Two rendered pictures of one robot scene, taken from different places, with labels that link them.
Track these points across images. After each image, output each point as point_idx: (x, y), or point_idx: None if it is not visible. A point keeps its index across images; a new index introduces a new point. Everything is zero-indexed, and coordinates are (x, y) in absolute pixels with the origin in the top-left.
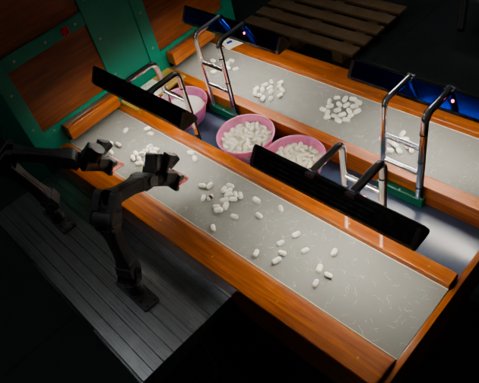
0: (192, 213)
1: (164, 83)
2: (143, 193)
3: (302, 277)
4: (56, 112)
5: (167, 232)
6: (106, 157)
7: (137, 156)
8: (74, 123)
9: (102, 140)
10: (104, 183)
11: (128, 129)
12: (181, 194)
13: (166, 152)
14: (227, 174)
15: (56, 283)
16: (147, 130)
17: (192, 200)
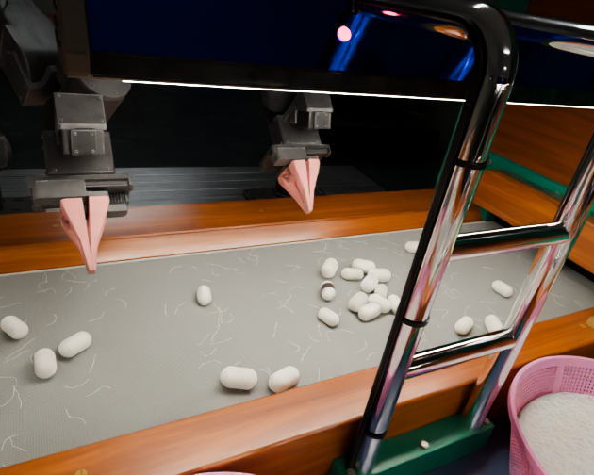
0: None
1: (404, 4)
2: (199, 240)
3: None
4: (526, 142)
5: None
6: (293, 139)
7: (355, 268)
8: (503, 177)
9: (321, 97)
10: (292, 206)
11: (509, 300)
12: (113, 300)
13: (94, 99)
14: (33, 453)
15: (141, 169)
16: (486, 326)
17: (52, 311)
